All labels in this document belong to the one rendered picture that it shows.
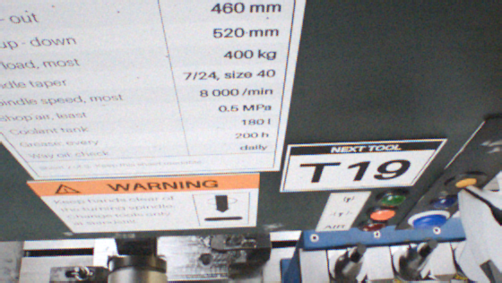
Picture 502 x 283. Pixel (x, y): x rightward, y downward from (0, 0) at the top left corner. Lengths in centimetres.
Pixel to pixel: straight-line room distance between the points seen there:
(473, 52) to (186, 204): 23
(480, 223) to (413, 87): 14
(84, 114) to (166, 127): 4
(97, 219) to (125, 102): 18
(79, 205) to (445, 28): 28
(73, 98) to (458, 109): 20
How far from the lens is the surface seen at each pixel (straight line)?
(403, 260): 84
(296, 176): 33
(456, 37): 23
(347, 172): 33
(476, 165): 36
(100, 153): 30
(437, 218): 44
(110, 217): 40
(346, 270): 80
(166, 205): 37
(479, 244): 37
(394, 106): 27
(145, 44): 21
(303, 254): 84
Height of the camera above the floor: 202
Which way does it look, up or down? 62 degrees down
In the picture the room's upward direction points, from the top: 2 degrees clockwise
